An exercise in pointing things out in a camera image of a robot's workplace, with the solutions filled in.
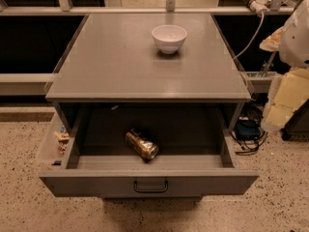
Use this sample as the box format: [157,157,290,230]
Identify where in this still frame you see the white power strip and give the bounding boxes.
[242,0,270,15]

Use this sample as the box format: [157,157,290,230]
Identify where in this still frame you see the grey metal shelf rail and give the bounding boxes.
[0,73,55,96]

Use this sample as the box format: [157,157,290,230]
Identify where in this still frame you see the small colourful toy figure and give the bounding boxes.
[54,126,70,154]

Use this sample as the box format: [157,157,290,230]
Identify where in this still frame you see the white power cable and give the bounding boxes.
[233,11,266,62]

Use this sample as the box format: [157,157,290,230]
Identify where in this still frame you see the black drawer handle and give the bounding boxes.
[133,181,169,193]

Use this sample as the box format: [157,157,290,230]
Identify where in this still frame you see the white ceramic bowl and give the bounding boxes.
[152,25,187,54]

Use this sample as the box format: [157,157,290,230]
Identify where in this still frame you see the slanted metal rod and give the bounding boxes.
[259,51,276,77]

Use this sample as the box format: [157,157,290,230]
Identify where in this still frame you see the grey metal cabinet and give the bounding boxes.
[46,13,250,135]

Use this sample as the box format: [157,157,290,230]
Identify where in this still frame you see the blue box on floor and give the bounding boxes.
[234,120,261,140]

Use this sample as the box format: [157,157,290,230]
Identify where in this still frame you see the grey open top drawer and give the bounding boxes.
[40,104,259,198]

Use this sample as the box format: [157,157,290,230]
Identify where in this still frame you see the black floor cables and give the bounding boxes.
[231,103,268,157]

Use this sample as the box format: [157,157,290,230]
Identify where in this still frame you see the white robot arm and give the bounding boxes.
[260,0,309,132]

